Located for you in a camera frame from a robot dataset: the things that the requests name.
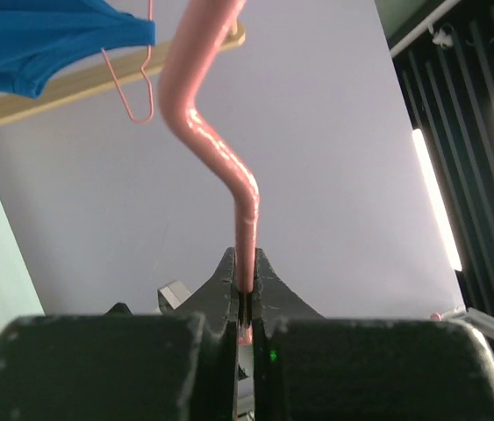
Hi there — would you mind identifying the ceiling light strip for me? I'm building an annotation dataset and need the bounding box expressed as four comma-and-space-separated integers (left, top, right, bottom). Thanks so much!
412, 129, 462, 271

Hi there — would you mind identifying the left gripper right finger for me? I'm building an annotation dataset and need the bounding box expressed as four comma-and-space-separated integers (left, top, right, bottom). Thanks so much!
253, 250, 494, 420

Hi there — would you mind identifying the wooden clothes rack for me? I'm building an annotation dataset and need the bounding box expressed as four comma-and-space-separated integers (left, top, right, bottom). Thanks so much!
0, 20, 246, 126

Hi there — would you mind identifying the pink wire hanger with blue top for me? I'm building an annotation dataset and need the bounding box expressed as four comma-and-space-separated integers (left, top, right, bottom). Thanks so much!
100, 0, 156, 125

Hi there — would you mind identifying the blue tank top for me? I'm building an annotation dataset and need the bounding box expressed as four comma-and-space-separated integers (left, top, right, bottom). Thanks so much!
0, 1, 155, 99

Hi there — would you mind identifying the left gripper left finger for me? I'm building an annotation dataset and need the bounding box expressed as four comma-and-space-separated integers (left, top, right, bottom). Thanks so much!
0, 249, 236, 420

